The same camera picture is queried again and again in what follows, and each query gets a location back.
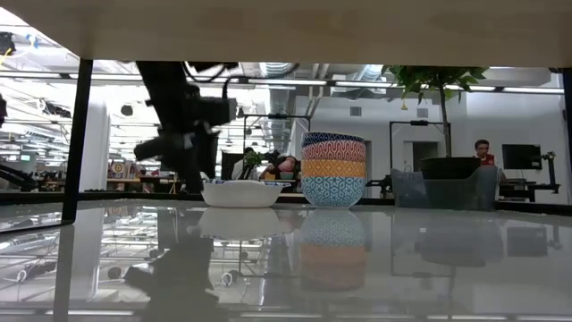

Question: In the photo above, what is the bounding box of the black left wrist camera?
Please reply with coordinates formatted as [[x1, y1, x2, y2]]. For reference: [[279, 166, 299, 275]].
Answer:
[[190, 96, 239, 129]]

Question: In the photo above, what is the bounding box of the black diagonal strut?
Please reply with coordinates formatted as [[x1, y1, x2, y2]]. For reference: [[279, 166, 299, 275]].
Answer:
[[0, 163, 40, 192]]

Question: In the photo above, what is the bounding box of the black plant pot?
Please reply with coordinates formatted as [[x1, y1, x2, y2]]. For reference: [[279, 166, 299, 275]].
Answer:
[[418, 156, 483, 182]]

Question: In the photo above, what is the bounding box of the teal star patterned bowl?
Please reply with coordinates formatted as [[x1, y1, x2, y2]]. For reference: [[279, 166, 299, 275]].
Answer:
[[301, 174, 366, 210]]

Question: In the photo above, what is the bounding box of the silver ventilation duct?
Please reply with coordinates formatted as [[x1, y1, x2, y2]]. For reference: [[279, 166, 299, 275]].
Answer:
[[257, 62, 297, 156]]

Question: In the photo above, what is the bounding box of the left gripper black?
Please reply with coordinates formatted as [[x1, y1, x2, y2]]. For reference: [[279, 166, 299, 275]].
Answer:
[[132, 61, 221, 194]]

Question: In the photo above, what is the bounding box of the green leafy plant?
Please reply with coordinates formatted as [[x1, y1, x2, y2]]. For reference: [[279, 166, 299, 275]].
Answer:
[[382, 64, 489, 158]]

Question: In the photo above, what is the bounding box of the black wall-side monitor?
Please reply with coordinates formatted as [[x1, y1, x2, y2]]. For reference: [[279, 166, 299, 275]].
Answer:
[[501, 143, 543, 172]]

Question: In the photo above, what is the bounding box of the person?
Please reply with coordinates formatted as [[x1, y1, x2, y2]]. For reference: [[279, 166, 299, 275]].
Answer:
[[261, 154, 300, 181], [231, 146, 257, 181], [473, 139, 497, 167]]

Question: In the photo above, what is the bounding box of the blue patterned white paper plate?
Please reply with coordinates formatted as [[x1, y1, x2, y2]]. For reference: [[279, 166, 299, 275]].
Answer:
[[199, 178, 292, 209]]

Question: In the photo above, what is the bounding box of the colourful round target sign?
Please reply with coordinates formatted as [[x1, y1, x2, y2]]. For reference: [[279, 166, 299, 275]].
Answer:
[[109, 160, 130, 180]]

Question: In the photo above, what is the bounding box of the black background device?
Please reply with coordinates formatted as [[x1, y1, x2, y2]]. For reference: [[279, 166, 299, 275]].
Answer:
[[365, 175, 394, 199]]

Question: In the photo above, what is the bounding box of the black metal frame stand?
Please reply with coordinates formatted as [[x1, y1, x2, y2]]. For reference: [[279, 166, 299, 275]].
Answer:
[[388, 119, 452, 171]]

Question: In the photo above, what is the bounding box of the grey plastic bin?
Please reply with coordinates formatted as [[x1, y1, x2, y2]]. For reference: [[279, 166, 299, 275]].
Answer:
[[391, 165, 500, 210]]

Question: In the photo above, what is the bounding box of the black table frame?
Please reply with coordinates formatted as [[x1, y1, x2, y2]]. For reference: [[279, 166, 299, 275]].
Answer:
[[0, 191, 572, 216]]

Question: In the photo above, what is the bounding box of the orange patterned bowl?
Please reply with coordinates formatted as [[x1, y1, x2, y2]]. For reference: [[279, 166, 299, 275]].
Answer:
[[300, 158, 367, 179]]

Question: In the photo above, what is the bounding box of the wooden tray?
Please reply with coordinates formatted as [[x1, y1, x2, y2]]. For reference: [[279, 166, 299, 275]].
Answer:
[[0, 0, 572, 227]]

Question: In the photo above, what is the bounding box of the small green desk plant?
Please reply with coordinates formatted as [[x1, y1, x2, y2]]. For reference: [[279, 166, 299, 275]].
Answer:
[[243, 150, 265, 180]]

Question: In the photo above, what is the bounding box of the black office desk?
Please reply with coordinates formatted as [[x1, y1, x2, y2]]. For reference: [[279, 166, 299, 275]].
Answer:
[[499, 178, 561, 203]]

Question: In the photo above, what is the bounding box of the small black monitor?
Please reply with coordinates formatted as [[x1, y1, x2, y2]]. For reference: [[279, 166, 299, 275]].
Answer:
[[221, 152, 245, 180]]

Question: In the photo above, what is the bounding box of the dark blue patterned bowl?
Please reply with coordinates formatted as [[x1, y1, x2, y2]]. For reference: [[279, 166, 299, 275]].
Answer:
[[301, 131, 366, 148]]

